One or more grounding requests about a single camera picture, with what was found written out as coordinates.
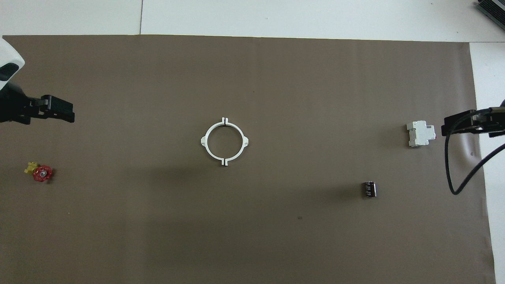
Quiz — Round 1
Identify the grey finned device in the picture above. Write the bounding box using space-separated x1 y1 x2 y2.
476 0 505 25

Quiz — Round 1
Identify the brown paper mat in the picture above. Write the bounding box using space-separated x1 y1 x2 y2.
0 35 497 284

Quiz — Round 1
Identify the white half-ring pipe clamp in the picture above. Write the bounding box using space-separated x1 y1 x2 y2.
200 117 226 167
224 117 250 166

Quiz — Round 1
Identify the red and yellow valve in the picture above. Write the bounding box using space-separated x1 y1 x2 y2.
24 161 54 183

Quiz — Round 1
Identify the white circuit breaker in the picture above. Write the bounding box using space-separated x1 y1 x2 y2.
406 120 436 148

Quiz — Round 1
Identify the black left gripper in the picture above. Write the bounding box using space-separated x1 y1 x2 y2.
0 83 75 125

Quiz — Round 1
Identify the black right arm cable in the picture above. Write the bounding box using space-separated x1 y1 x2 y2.
445 110 505 195

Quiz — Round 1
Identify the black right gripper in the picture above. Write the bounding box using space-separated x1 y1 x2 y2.
441 106 505 138

